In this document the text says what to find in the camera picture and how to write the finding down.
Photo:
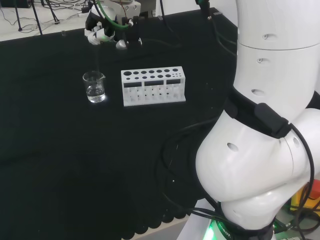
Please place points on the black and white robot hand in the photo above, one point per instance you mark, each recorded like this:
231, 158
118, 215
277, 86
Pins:
130, 10

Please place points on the clear glass rod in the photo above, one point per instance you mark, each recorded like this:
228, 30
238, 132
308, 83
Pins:
97, 57

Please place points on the white test tube rack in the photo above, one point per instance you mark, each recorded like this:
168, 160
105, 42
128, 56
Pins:
152, 87

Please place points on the glass beaker with water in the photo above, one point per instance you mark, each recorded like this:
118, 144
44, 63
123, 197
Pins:
95, 90

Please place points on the dark grey box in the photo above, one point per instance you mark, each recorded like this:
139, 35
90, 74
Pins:
147, 13

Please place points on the small grey cloth clip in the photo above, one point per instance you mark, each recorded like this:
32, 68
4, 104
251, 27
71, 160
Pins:
63, 33
160, 17
217, 13

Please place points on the black tripod leg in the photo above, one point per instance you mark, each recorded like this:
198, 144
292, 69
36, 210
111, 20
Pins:
18, 17
37, 20
53, 13

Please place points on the black bench cloth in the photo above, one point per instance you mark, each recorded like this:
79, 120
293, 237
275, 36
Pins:
75, 137

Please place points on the yellow stop button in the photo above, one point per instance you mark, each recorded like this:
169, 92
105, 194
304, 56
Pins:
298, 197

